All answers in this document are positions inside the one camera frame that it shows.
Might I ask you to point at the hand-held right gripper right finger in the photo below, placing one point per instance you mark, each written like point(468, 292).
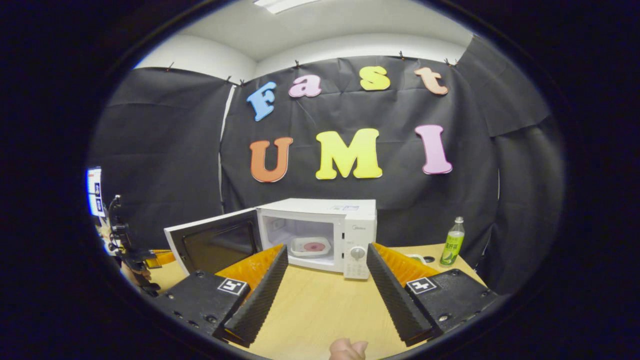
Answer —
point(395, 300)

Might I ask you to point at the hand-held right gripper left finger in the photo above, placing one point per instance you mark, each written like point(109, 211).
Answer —
point(260, 300)

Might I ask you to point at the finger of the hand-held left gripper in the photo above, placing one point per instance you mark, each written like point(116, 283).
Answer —
point(162, 257)

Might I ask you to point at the white plate of food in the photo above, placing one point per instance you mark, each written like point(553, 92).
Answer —
point(312, 246)

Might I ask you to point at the white microwave oven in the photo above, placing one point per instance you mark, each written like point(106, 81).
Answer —
point(320, 206)

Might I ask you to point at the white printed board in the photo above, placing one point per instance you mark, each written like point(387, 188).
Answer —
point(95, 192)

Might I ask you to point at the green drink bottle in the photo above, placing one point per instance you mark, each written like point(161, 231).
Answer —
point(452, 247)

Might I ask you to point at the black backdrop cloth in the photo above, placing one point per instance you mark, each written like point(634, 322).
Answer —
point(165, 150)

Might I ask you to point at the ceiling light panel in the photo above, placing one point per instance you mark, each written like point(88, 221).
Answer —
point(285, 5)

